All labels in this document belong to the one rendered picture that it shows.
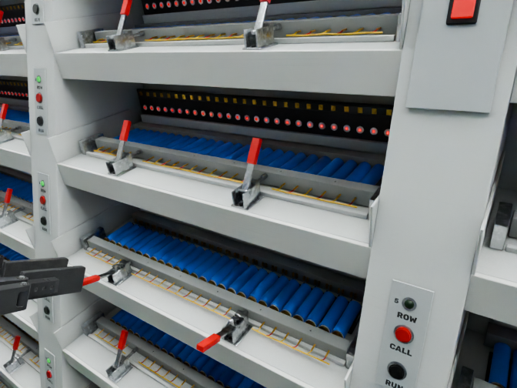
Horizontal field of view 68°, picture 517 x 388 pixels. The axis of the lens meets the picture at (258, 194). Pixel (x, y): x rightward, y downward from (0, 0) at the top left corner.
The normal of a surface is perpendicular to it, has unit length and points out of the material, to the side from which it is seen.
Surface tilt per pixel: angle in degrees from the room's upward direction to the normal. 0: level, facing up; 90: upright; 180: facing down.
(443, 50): 90
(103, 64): 109
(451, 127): 90
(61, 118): 90
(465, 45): 90
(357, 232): 19
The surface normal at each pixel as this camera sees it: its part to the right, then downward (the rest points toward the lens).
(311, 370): -0.10, -0.88
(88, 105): 0.83, 0.19
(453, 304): -0.55, 0.13
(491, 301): -0.55, 0.44
